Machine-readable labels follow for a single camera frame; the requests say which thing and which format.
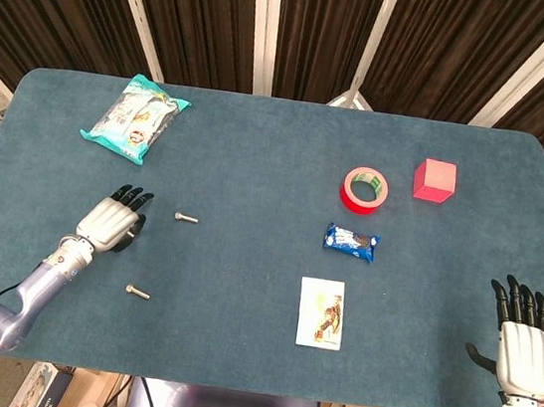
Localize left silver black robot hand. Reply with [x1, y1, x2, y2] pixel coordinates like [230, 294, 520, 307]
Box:
[73, 178, 156, 259]

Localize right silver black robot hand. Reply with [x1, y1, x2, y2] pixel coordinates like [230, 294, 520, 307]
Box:
[459, 270, 544, 402]

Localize teal snack bag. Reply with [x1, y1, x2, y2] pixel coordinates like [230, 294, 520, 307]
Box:
[76, 67, 197, 172]

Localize teal felt table cover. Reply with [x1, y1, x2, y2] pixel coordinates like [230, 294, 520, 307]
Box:
[0, 61, 544, 407]

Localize brown cardboard sheet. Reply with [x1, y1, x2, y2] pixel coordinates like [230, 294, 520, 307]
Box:
[57, 365, 133, 407]

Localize dark blue box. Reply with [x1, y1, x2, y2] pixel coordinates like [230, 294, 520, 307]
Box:
[37, 366, 76, 407]

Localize white printed box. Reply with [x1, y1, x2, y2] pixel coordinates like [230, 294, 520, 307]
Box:
[7, 357, 62, 407]

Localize pink red cube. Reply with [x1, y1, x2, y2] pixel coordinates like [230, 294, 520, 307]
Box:
[410, 156, 459, 206]

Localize white picture card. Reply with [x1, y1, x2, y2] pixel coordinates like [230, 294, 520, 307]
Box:
[292, 276, 350, 352]

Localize blue cookie packet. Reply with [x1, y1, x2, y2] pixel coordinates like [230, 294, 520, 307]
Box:
[320, 221, 383, 265]

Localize red tape roll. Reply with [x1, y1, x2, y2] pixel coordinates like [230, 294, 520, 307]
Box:
[336, 163, 392, 218]

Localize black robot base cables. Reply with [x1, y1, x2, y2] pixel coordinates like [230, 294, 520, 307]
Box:
[96, 371, 169, 407]

